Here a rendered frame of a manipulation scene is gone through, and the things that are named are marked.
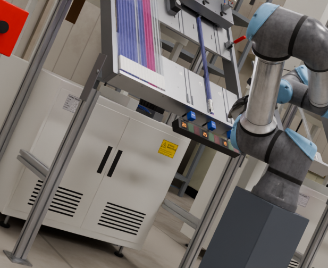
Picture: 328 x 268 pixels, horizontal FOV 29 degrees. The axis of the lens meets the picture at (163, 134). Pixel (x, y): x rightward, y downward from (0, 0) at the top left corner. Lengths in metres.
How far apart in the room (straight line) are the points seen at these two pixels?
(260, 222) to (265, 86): 0.40
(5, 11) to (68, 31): 3.81
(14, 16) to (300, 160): 1.01
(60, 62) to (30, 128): 3.43
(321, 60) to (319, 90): 0.20
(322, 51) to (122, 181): 1.23
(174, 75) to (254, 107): 0.57
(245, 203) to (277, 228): 0.12
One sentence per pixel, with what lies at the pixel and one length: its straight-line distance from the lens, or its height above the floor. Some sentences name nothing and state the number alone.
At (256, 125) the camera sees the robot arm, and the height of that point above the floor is 0.75.
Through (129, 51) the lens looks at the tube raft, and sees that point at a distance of 2.30.
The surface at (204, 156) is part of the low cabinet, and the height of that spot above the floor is 0.44.
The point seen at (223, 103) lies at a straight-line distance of 2.60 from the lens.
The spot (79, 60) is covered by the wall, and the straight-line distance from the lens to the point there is 6.02.
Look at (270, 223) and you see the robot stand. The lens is 1.96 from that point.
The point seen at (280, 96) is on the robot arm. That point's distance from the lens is 2.12.
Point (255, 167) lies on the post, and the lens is 2.83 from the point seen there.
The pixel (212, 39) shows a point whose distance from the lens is 2.80.
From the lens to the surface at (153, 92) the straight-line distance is 2.29.
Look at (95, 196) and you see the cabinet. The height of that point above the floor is 0.23.
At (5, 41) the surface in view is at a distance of 2.15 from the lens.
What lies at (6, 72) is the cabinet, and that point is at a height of 0.54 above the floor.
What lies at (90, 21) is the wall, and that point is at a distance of 6.00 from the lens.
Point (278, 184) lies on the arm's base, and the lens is 2.00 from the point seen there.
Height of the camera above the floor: 0.66
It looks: 2 degrees down
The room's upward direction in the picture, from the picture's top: 25 degrees clockwise
